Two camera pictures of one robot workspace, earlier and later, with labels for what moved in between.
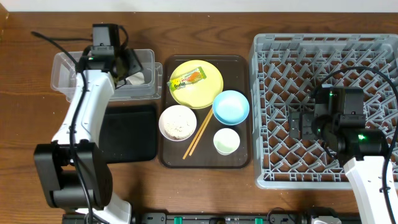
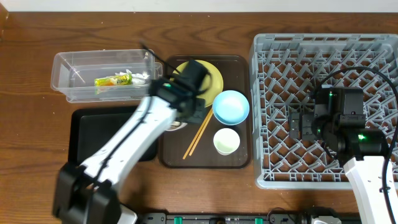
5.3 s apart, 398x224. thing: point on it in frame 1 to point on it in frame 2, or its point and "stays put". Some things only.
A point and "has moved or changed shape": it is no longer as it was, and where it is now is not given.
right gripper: x=306 y=117 stays put
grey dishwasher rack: x=287 y=73 stays put
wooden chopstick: x=201 y=133 stays put
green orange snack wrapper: x=193 y=75 has moved or changed shape
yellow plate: x=200 y=94 stays put
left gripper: x=136 y=65 to x=199 y=117
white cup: x=226 y=141 stays put
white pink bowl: x=177 y=123 has moved or changed shape
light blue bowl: x=231 y=107 stays put
